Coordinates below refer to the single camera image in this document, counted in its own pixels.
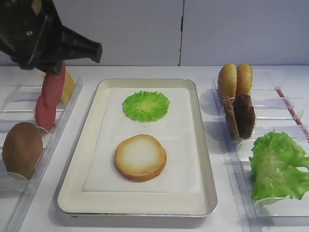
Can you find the white metal tray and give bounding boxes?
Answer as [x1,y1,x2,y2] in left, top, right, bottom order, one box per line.
[57,79,217,218]

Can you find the brown bun in left rack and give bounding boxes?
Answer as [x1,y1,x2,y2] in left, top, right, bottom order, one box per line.
[2,122,43,179]

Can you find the right clear acrylic rack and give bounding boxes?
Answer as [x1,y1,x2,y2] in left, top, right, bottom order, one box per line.
[204,70,309,232]

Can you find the bun half rack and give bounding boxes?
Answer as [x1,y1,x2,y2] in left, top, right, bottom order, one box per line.
[236,63,253,96]
[217,63,237,98]

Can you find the left brown meat patty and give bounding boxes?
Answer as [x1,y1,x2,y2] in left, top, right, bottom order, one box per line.
[223,95,239,140]

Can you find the white paper liner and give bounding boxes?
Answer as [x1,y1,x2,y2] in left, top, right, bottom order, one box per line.
[84,88,201,193]

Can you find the clear acrylic rack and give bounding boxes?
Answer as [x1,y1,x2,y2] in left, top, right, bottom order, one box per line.
[204,70,309,232]
[0,78,83,232]

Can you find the yellow cheese slices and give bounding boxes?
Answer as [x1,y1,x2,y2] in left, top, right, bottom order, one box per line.
[43,70,77,105]

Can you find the left bun half right rack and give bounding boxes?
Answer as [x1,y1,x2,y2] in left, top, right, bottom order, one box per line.
[217,63,237,98]

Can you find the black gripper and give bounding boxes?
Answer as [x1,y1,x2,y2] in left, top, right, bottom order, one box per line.
[0,0,102,74]

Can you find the large green lettuce leaf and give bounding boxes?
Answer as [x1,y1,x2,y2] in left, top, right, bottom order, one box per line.
[249,131,309,201]

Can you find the toasted bun slice on tray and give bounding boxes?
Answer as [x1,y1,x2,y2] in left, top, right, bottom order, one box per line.
[114,134,167,181]

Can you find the flat green lettuce leaf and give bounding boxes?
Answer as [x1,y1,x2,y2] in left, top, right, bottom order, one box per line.
[122,91,170,122]

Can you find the right dark meat patty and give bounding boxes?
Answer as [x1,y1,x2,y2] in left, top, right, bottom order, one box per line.
[233,94,255,139]

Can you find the left clear acrylic rack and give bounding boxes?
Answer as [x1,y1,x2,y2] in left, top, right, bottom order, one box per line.
[0,78,83,232]

